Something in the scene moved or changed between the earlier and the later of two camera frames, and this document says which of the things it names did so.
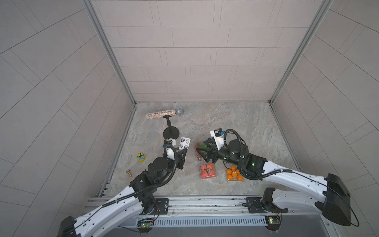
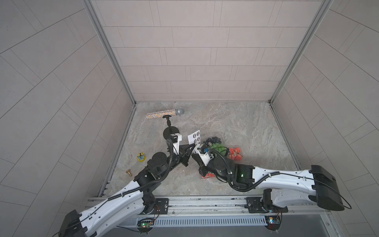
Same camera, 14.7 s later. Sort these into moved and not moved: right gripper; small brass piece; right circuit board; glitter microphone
Moved: right gripper
Not moved: right circuit board; glitter microphone; small brass piece
